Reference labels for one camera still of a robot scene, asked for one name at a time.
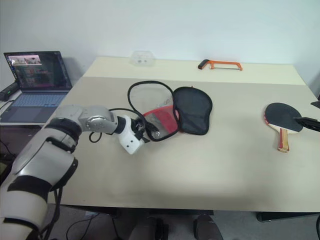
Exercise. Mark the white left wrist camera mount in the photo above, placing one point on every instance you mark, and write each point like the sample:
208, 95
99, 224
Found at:
130, 142

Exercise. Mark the dark glossy low cabinet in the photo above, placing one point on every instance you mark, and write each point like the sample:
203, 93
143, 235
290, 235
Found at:
17, 140

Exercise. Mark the black oblong device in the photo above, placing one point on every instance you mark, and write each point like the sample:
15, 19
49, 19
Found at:
8, 91

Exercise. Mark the large beige table board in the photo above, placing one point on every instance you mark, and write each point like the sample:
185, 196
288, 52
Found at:
175, 170

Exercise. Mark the orange hacksaw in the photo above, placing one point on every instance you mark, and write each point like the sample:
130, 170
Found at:
203, 65

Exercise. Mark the black flat object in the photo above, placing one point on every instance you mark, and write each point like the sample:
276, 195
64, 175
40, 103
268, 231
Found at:
316, 104

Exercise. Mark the black rubber table tennis paddle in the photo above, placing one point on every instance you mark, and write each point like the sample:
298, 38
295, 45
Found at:
280, 115

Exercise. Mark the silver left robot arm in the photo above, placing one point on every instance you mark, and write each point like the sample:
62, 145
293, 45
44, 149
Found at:
95, 120

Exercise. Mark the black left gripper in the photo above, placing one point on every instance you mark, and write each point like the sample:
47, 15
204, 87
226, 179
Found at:
141, 130

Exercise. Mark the open grey laptop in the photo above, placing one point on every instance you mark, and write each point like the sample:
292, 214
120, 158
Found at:
37, 100

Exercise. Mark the dark rounded shape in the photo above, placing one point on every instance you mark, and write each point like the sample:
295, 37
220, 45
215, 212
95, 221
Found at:
207, 228

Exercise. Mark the black red paddle case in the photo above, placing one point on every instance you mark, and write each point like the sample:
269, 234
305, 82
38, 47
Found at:
192, 110

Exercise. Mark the clear plastic container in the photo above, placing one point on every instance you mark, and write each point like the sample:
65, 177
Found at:
141, 60

